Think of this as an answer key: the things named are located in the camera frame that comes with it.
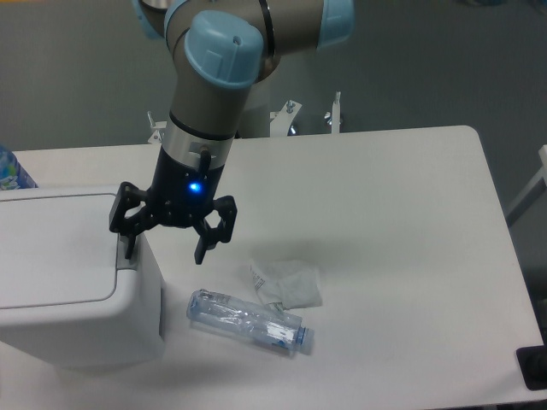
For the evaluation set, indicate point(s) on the blue labelled bottle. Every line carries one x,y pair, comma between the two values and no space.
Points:
13,175

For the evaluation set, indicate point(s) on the black clamp at table edge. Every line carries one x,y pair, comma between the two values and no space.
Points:
532,362

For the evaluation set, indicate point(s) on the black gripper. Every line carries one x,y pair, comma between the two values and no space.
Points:
179,196

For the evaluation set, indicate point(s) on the white plastic trash can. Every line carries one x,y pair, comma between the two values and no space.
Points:
69,295

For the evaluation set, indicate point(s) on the white frame at right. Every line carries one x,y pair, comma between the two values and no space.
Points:
530,193

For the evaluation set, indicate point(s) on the crushed clear plastic bottle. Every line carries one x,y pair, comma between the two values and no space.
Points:
251,321

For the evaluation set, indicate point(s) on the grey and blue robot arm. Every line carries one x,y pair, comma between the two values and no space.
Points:
219,49

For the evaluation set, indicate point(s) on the white pedestal base frame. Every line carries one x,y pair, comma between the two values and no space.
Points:
282,123

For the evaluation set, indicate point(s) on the crumpled white plastic wrapper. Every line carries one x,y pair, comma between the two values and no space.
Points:
286,285

